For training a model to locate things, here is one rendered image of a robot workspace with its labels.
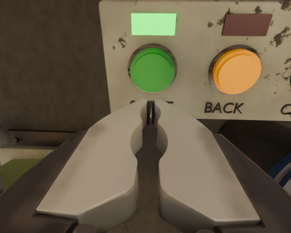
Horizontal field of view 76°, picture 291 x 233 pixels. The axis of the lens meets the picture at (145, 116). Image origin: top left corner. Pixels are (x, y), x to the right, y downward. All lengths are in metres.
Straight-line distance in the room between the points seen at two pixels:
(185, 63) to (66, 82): 0.72
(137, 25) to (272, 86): 0.14
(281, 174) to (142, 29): 0.41
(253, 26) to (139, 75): 0.10
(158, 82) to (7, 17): 0.87
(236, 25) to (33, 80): 0.84
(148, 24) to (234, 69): 0.08
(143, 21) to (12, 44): 0.84
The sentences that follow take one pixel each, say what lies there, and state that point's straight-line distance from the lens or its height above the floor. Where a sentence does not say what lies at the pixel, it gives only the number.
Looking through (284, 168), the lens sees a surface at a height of 0.42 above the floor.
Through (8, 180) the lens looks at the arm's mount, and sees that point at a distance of 0.73.
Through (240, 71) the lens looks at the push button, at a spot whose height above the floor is 0.61.
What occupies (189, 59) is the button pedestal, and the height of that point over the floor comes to 0.60.
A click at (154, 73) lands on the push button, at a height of 0.61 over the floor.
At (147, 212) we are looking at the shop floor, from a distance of 1.01.
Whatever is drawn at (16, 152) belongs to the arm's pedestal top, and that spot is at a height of 0.12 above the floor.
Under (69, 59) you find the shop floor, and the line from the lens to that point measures 0.85.
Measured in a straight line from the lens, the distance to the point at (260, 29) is 0.19.
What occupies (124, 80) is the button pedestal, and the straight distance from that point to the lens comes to 0.19.
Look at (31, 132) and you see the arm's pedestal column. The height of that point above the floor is 0.02.
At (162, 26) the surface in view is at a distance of 0.17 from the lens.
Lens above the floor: 0.78
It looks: 78 degrees down
